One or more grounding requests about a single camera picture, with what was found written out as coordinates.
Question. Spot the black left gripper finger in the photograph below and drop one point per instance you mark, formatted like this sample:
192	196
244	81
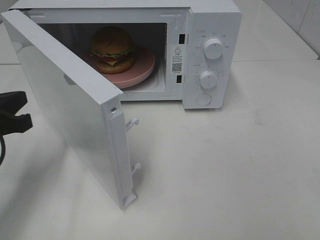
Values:
10	123
12	102

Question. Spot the white microwave door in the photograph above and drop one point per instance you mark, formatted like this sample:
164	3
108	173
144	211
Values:
80	104

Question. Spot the burger with lettuce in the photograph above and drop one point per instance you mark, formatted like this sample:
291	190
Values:
112	50

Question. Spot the pink round plate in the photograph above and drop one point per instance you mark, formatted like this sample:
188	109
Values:
143	65

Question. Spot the round white door button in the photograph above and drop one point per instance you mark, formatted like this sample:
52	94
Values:
204	99

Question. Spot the glass microwave turntable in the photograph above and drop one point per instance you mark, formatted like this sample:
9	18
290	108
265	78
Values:
153	83

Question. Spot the lower white timer knob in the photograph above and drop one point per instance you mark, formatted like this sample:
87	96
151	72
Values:
208	79

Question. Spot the white microwave oven body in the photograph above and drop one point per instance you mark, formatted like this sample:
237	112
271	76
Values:
175	30

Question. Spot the upper white power knob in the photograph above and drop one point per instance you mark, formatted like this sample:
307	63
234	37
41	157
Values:
213	48

